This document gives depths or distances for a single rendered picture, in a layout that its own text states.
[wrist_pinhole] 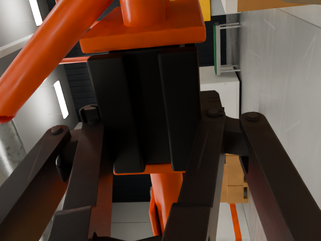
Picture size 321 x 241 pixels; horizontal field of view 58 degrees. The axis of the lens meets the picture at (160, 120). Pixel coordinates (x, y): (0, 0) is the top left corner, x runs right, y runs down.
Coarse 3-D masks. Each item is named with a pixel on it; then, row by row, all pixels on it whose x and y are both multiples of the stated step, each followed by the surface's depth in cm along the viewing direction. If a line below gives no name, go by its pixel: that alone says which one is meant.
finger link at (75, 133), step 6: (72, 132) 16; (78, 132) 16; (72, 138) 15; (78, 138) 15; (66, 144) 15; (72, 144) 15; (66, 150) 15; (72, 150) 15; (108, 150) 16; (60, 156) 15; (66, 156) 15; (72, 156) 15; (60, 162) 15; (66, 162) 15; (72, 162) 15
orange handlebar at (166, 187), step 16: (128, 0) 13; (144, 0) 13; (160, 0) 14; (128, 16) 14; (144, 16) 14; (160, 16) 14; (160, 176) 19; (176, 176) 19; (160, 192) 19; (176, 192) 20; (160, 208) 20; (160, 224) 22
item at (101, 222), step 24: (96, 120) 15; (96, 144) 13; (72, 168) 12; (96, 168) 12; (72, 192) 11; (96, 192) 11; (72, 216) 9; (96, 216) 10; (48, 240) 8; (72, 240) 8
